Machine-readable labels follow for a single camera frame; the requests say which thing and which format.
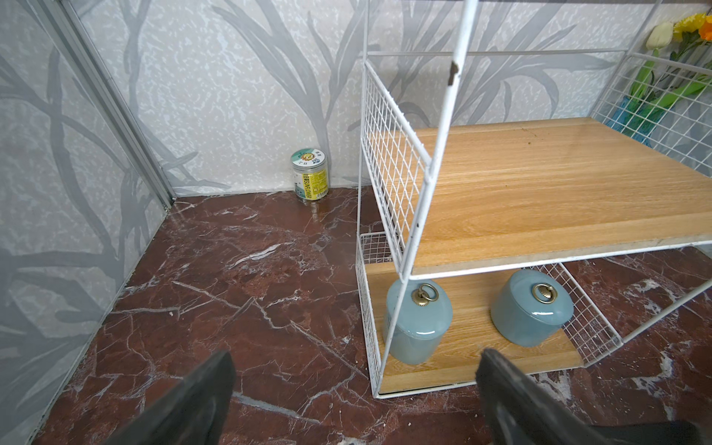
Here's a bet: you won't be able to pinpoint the yellow label sunflower jar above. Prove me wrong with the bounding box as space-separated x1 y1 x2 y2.
290 148 329 201

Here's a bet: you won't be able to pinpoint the orange and white flowers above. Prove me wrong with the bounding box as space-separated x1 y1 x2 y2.
628 13 711 123

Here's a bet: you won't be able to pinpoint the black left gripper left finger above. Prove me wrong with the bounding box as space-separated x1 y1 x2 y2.
106 350 235 444

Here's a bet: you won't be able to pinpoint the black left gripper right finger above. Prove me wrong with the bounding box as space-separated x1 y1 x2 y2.
476 349 701 444

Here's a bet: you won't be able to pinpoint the white wire three-tier shelf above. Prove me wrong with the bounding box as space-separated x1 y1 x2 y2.
356 1 711 399

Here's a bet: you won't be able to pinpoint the blue glass vase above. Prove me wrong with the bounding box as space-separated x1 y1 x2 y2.
604 96 660 146

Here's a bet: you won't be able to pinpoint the blue-grey tea canister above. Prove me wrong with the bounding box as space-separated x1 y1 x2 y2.
389 280 454 365
491 269 574 348

